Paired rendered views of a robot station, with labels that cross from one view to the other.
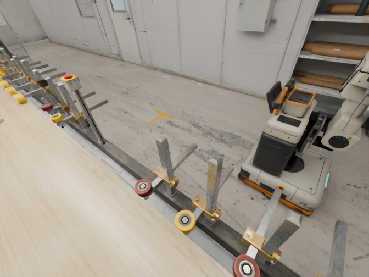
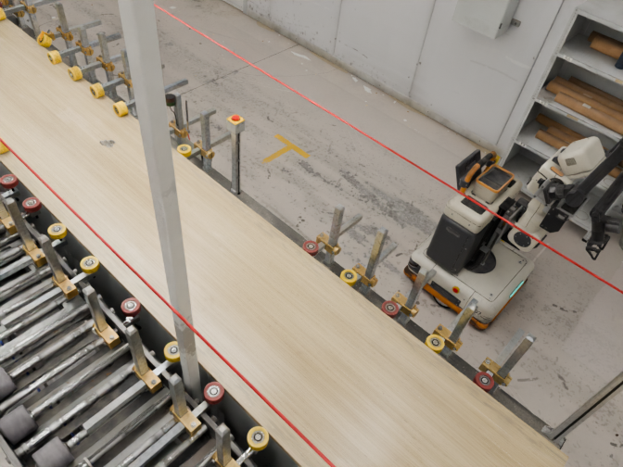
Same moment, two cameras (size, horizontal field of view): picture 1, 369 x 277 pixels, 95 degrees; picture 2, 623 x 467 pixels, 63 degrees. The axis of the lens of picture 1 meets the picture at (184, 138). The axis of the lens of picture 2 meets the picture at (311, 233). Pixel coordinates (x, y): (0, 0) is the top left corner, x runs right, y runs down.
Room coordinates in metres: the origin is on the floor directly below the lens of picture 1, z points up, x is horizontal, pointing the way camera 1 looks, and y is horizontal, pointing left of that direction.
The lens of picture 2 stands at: (-1.22, 0.38, 2.82)
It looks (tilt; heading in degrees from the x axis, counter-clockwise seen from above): 47 degrees down; 355
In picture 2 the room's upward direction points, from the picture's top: 9 degrees clockwise
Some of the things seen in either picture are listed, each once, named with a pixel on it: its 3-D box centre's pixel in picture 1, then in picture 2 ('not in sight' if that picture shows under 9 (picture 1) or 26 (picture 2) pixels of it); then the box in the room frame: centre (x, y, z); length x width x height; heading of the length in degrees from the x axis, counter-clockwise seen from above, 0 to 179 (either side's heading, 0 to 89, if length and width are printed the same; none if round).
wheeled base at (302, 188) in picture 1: (283, 168); (469, 268); (1.01, -0.97, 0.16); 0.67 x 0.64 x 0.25; 48
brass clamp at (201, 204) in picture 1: (206, 208); (364, 275); (0.36, -0.08, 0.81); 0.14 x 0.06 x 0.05; 48
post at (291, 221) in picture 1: (270, 244); (411, 301); (0.18, -0.28, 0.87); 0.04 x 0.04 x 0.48; 48
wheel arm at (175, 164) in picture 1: (172, 167); (334, 235); (0.59, 0.08, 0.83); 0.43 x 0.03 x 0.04; 138
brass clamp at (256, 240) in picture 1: (260, 245); (404, 305); (0.20, -0.26, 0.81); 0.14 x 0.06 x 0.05; 48
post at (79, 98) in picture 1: (90, 118); (235, 162); (1.00, 0.65, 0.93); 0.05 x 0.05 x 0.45; 48
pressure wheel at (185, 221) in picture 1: (185, 225); (347, 282); (0.28, 0.02, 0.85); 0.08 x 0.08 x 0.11
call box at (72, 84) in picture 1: (71, 83); (235, 124); (1.00, 0.65, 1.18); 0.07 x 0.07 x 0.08; 48
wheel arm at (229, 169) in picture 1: (211, 195); (370, 267); (0.42, -0.11, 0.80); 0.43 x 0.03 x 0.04; 138
